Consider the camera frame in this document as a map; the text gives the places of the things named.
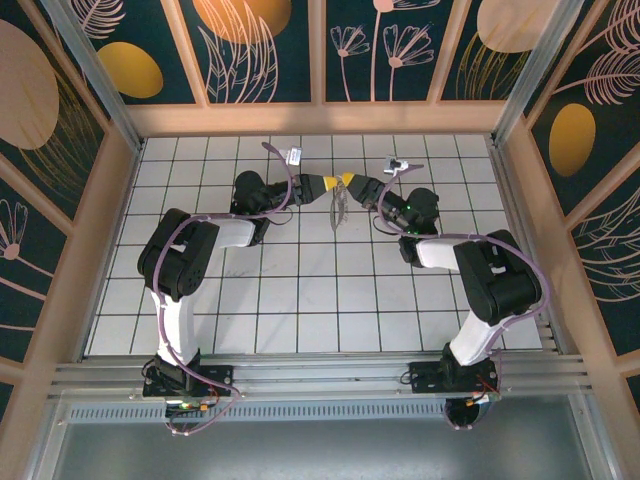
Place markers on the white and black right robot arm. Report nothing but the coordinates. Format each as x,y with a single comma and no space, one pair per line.
435,255

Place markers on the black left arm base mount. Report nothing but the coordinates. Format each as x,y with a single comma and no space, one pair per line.
215,377

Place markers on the clear plastic zip bag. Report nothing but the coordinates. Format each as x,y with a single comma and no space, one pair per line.
340,212

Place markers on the aluminium side rail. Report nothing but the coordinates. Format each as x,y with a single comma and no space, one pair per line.
520,200

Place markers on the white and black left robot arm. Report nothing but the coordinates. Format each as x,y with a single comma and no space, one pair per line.
235,232

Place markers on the long aluminium base rail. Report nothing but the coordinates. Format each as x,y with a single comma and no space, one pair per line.
320,375

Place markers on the grey sheet metal panel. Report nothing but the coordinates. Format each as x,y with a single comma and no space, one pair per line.
320,455

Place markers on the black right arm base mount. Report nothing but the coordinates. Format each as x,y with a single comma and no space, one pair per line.
425,375

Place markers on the aluminium frame post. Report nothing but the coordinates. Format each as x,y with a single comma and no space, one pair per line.
95,75
540,65

